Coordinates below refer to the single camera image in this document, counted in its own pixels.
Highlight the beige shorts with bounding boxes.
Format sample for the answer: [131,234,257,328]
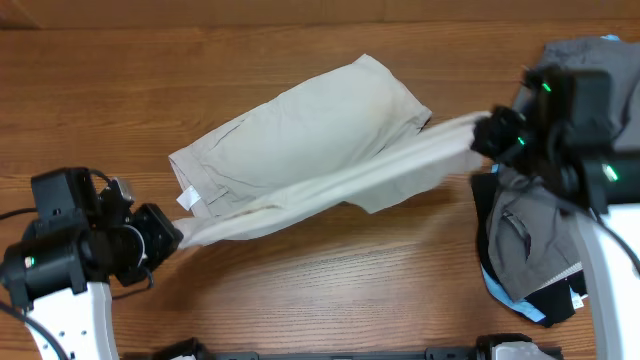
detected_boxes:
[170,55,482,248]

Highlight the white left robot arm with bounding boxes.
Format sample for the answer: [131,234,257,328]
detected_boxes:
[1,204,183,359]

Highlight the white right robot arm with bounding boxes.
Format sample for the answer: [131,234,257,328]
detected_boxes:
[470,107,639,359]

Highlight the grey shorts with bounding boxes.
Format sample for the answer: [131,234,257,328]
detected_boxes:
[487,37,639,301]

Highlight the black garment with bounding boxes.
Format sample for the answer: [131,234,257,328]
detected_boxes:
[470,173,586,328]

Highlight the brown cardboard back panel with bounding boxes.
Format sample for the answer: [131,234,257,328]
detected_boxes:
[1,0,639,29]

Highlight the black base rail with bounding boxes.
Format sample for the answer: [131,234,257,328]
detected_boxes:
[121,333,564,360]

